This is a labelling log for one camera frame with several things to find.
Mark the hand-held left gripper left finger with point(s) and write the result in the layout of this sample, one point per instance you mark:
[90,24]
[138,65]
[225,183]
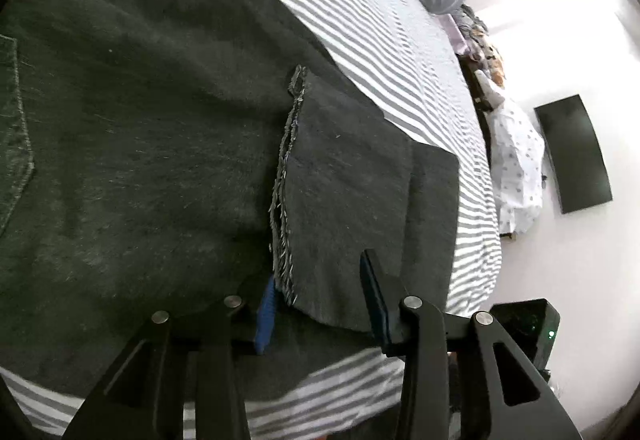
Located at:
[265,320]

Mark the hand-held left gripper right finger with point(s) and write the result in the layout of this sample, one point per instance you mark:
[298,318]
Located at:
[374,305]

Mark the dark grey denim pants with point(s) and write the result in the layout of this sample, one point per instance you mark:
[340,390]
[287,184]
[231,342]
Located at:
[150,144]

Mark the white dotted cloth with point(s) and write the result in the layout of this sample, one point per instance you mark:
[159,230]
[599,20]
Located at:
[520,164]

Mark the grey white striped bed sheet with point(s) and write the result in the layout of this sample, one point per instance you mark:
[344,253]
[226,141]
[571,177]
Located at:
[400,69]

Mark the pile of mixed clothes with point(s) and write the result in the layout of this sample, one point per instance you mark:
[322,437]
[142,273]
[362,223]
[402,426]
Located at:
[482,49]

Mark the black wall television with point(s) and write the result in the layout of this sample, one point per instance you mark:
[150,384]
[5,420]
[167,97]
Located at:
[575,154]

